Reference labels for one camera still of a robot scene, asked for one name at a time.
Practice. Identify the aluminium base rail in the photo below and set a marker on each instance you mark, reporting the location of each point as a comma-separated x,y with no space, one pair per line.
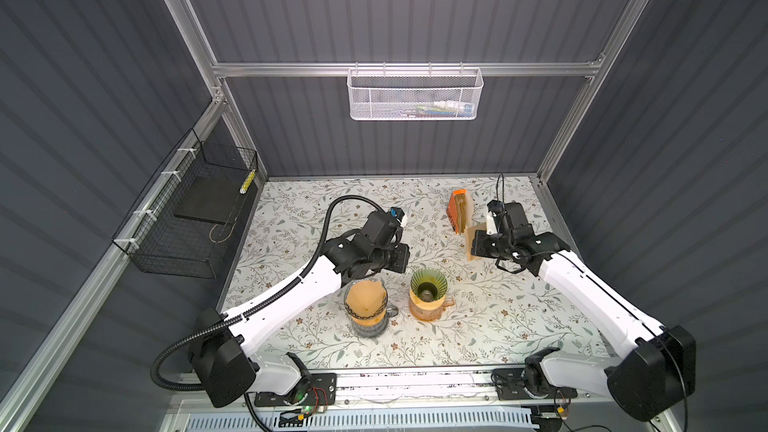
460,398

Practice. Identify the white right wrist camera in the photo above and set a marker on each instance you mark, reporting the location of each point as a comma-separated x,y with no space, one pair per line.
491,217

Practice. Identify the green glass dripper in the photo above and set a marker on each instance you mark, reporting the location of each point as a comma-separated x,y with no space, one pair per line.
429,285

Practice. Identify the clear grey glass dripper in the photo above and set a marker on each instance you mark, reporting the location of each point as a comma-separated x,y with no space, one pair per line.
366,306

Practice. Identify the black wire basket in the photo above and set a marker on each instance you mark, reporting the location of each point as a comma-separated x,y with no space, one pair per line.
186,224

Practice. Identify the orange coffee filter box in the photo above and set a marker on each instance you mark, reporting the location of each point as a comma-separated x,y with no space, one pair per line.
460,210

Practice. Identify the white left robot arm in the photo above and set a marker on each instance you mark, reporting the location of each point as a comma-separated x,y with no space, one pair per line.
228,363

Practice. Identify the yellow marker in basket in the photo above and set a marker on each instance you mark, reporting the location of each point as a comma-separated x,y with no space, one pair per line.
247,182

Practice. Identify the single brown paper filter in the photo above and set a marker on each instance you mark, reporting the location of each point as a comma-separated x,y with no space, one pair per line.
366,300

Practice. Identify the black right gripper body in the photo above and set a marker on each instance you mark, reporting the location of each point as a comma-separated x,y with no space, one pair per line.
486,245

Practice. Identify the orange glass pitcher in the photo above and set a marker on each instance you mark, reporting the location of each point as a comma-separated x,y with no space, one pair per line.
430,311

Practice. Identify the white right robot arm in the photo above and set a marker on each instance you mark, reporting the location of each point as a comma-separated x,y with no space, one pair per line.
652,368

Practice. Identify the black pad in basket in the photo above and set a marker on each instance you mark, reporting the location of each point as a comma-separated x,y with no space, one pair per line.
211,201

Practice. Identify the white wire mesh basket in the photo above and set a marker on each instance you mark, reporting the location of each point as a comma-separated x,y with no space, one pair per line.
414,93

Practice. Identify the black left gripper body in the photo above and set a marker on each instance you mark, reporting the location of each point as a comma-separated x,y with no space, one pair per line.
391,258

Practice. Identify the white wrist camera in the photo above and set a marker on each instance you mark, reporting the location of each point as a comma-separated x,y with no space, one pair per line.
491,217
399,215

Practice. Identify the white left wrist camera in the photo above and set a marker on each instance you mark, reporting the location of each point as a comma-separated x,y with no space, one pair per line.
399,215

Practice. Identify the clear grey glass pitcher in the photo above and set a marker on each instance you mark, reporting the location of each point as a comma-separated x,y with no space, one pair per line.
378,327

